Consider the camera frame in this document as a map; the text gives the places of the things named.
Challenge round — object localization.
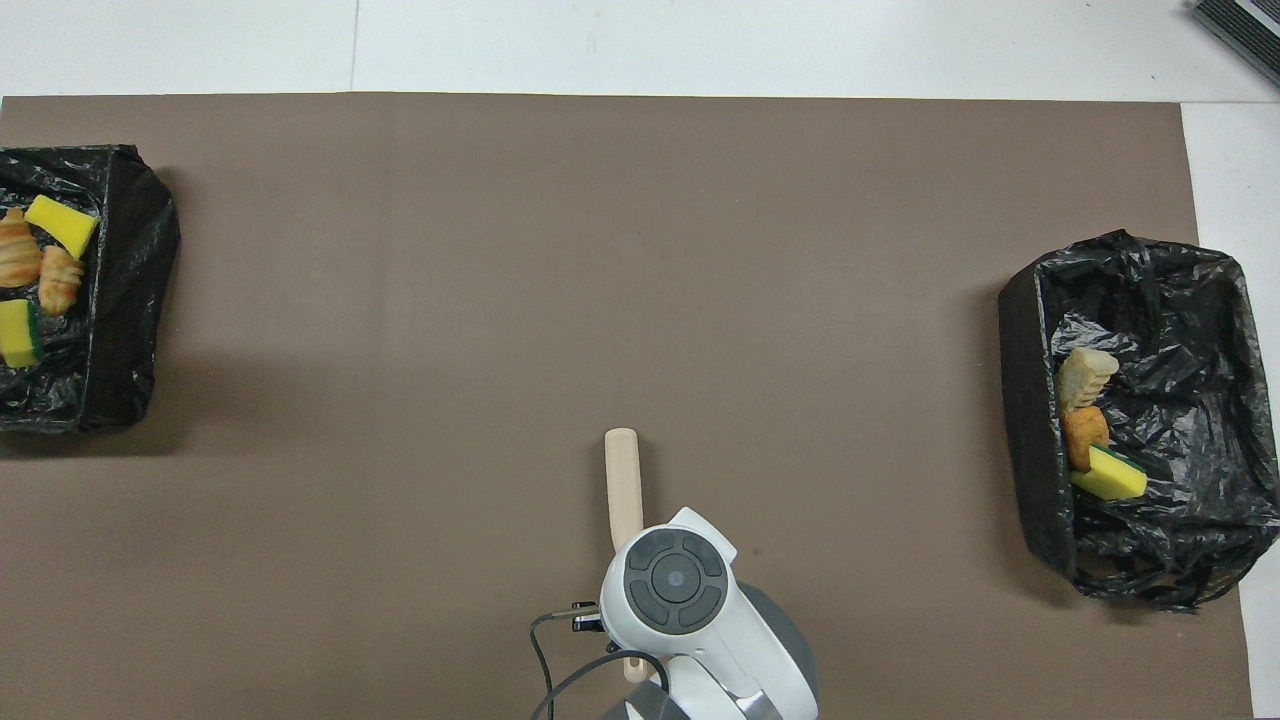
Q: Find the beige hand brush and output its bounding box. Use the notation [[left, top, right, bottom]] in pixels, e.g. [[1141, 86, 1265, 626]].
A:
[[604, 428, 651, 684]]

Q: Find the brown bread roll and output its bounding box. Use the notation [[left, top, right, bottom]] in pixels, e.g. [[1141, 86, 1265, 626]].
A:
[[1062, 405, 1111, 473]]

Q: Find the notched yellow sponge piece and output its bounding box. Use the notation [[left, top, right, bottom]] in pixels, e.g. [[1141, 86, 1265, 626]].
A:
[[1070, 445, 1148, 501]]

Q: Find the pale bread chunk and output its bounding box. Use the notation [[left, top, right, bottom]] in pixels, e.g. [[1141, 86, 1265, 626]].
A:
[[1058, 346, 1121, 414]]

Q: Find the orange striped croissant piece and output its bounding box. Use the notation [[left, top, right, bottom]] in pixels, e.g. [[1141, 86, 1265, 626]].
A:
[[0, 207, 44, 290], [38, 245, 85, 317]]

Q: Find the green and yellow sponge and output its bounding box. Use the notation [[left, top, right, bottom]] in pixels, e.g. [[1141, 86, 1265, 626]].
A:
[[0, 298, 44, 369]]

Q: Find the small yellow sponge wedge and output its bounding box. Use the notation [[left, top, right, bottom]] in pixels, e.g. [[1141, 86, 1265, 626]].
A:
[[24, 194, 101, 261]]

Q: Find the black bag lined bin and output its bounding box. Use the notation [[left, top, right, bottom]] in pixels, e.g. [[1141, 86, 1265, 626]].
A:
[[997, 229, 1280, 613], [0, 145, 182, 434]]

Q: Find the brown paper table mat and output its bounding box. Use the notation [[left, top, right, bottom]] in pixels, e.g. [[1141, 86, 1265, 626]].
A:
[[0, 93, 1256, 720]]

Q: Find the grey ribbed device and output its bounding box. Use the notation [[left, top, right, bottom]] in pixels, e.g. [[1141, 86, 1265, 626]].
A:
[[1190, 0, 1280, 86]]

